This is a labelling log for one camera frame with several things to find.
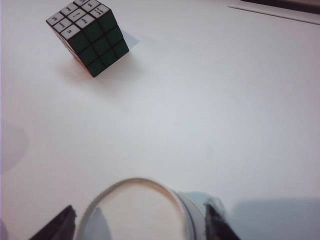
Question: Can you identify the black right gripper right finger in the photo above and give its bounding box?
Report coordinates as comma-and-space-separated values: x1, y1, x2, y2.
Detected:
203, 196, 243, 240

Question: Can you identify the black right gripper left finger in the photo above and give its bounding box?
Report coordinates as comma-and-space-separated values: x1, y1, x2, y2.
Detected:
28, 204, 77, 240

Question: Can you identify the white paper cup blue stripe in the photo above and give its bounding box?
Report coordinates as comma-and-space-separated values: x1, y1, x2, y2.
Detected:
74, 177, 209, 240

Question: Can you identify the Rubik's cube black frame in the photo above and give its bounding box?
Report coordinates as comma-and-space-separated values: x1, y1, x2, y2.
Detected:
45, 0, 130, 79

